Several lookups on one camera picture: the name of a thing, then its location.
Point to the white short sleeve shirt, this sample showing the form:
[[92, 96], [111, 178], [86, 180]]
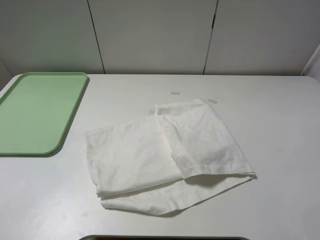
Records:
[[181, 155]]

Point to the green plastic tray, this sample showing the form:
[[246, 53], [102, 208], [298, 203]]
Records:
[[37, 110]]

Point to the clear tape marker middle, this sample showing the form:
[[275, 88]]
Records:
[[151, 112]]

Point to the clear tape marker right far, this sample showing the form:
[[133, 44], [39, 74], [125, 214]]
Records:
[[212, 101]]

